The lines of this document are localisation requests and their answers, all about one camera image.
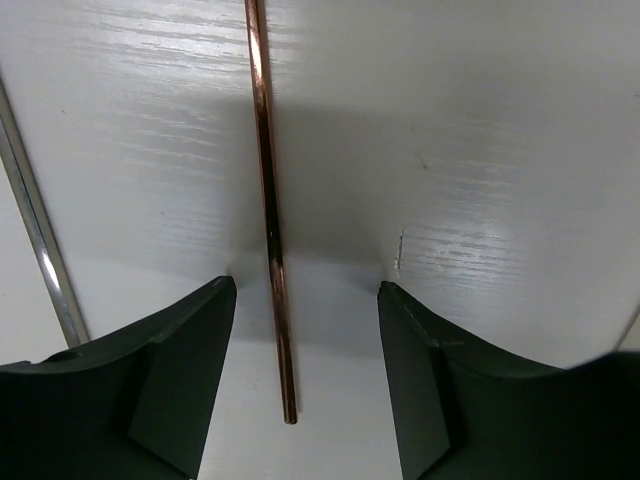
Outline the copper chopstick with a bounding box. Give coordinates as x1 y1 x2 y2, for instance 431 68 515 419
245 0 298 425

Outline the dark metal chopstick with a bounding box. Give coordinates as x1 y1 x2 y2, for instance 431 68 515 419
1 89 90 348

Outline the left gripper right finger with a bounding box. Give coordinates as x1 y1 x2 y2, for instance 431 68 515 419
377 281 639 479

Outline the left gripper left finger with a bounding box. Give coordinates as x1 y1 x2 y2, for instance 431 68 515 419
1 276 237 479

